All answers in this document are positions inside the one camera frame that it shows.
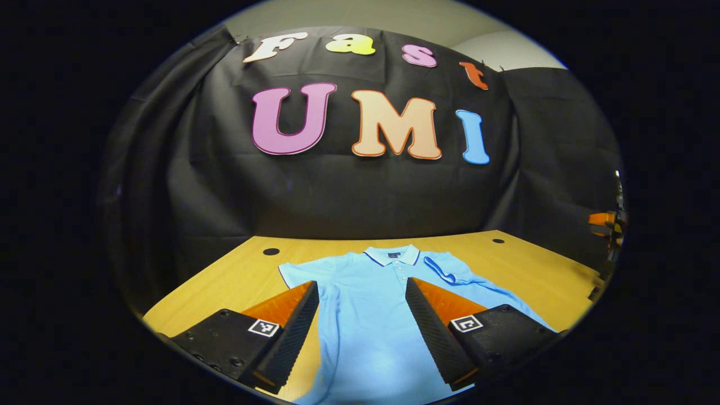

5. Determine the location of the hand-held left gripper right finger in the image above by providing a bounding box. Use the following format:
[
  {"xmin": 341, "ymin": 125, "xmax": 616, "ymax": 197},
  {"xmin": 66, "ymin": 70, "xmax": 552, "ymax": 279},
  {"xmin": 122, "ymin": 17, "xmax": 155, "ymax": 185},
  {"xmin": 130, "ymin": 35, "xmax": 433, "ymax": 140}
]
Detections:
[{"xmin": 405, "ymin": 277, "xmax": 560, "ymax": 392}]

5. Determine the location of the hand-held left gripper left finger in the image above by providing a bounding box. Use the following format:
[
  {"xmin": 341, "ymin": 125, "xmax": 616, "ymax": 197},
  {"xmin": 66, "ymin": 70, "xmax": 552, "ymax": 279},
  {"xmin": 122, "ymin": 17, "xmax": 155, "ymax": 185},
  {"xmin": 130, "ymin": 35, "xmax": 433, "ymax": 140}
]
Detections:
[{"xmin": 168, "ymin": 280, "xmax": 320, "ymax": 395}]

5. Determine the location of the black backdrop cloth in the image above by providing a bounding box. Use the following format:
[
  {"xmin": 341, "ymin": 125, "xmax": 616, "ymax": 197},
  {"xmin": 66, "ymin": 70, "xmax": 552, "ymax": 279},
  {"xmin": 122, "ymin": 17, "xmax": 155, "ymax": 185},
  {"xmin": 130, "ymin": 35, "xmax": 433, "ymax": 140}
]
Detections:
[{"xmin": 101, "ymin": 25, "xmax": 622, "ymax": 316}]

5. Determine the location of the light blue T-shirt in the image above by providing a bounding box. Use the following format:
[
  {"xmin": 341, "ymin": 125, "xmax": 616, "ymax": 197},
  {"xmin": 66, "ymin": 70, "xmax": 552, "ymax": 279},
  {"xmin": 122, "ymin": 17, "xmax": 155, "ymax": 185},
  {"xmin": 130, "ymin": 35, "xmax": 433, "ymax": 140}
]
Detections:
[{"xmin": 278, "ymin": 244, "xmax": 557, "ymax": 405}]

